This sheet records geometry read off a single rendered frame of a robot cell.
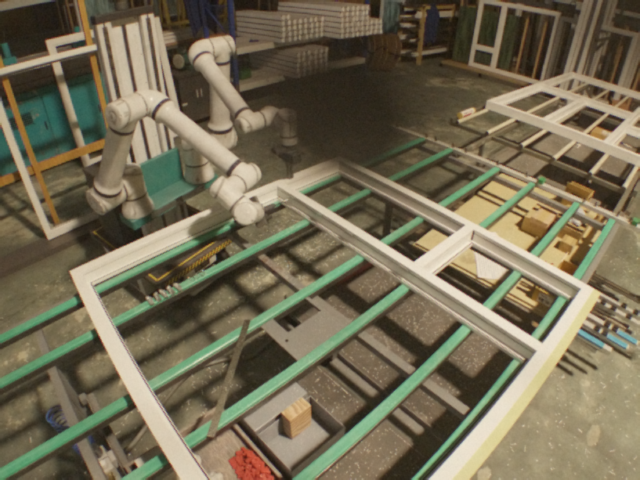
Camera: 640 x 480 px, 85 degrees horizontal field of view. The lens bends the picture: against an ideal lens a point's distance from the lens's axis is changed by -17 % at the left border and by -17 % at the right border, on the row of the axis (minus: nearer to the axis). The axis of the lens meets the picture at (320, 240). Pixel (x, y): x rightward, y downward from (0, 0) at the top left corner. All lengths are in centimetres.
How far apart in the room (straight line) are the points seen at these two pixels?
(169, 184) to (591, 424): 283
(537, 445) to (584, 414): 38
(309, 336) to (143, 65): 176
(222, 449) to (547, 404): 176
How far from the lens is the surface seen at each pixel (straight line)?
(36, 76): 506
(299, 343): 139
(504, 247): 180
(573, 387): 268
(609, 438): 261
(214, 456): 149
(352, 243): 174
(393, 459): 148
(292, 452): 147
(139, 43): 247
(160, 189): 263
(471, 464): 114
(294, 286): 162
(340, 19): 617
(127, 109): 178
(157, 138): 262
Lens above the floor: 193
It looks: 37 degrees down
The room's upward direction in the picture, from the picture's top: straight up
